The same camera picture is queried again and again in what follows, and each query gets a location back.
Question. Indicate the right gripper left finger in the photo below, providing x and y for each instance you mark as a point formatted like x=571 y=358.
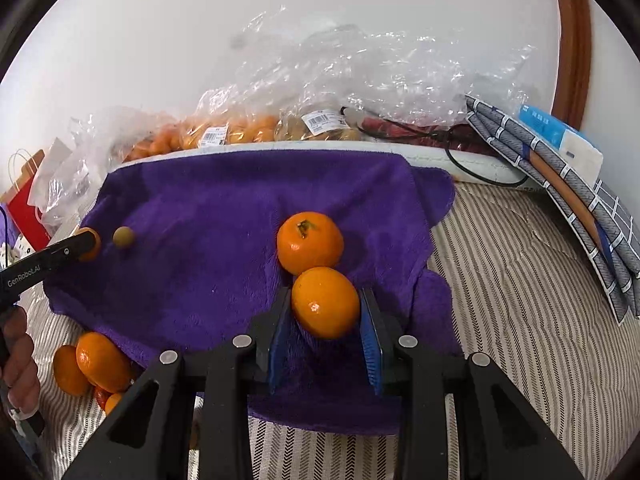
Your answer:
x=250 y=363

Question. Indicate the clear plastic bag of oranges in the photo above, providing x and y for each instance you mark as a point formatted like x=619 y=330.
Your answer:
x=324 y=81

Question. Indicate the purple towel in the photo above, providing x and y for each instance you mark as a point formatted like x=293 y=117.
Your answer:
x=204 y=260

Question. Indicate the striped quilt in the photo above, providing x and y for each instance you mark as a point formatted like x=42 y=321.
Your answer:
x=523 y=292

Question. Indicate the large orange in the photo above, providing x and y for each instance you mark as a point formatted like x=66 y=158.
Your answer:
x=103 y=363
x=325 y=303
x=309 y=239

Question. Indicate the brown wooden door frame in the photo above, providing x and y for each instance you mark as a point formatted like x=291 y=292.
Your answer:
x=574 y=66

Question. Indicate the small green citrus fruit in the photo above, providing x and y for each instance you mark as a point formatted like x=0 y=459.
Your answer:
x=124 y=237

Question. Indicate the checked folded cloth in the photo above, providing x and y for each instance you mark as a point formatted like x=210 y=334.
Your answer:
x=607 y=231

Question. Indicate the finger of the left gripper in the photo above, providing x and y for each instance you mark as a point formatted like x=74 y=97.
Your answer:
x=55 y=256

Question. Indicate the orange behind centre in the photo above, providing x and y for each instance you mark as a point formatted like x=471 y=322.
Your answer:
x=67 y=373

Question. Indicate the small orange with stem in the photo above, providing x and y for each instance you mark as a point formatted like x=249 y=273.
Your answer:
x=89 y=243

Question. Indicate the small red tomato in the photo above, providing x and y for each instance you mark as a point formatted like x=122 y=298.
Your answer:
x=101 y=395

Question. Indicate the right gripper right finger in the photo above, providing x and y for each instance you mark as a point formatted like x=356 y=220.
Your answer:
x=419 y=377

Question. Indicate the blue white tissue pack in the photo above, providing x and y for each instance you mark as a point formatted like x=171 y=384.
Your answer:
x=573 y=147

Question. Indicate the person's left hand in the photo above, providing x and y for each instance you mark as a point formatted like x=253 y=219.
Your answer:
x=20 y=374

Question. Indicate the small orange front right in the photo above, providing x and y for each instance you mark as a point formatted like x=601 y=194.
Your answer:
x=111 y=402

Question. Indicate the red paper bag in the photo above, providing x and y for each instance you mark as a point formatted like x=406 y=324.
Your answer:
x=15 y=199

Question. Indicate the clear plastic bag left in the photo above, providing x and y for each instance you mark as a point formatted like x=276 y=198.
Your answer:
x=69 y=179

